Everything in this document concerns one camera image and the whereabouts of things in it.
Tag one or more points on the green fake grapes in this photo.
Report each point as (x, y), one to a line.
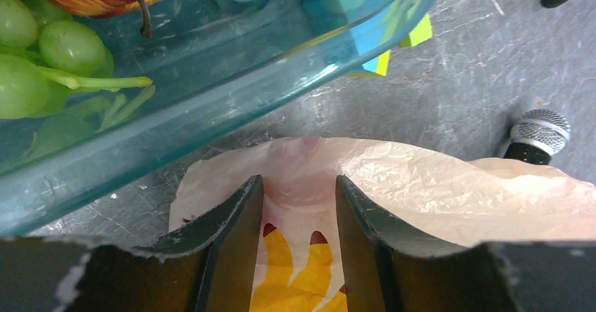
(59, 71)

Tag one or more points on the teal plastic basket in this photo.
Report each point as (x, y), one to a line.
(215, 65)

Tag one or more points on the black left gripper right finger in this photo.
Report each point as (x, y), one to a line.
(390, 265)

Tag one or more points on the red blue green brick stack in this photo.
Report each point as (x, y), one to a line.
(327, 15)

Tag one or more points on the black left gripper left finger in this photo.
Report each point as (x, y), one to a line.
(206, 265)

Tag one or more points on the translucent banana print plastic bag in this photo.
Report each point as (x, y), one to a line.
(298, 263)

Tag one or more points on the lime green toy brick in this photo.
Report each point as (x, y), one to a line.
(422, 32)

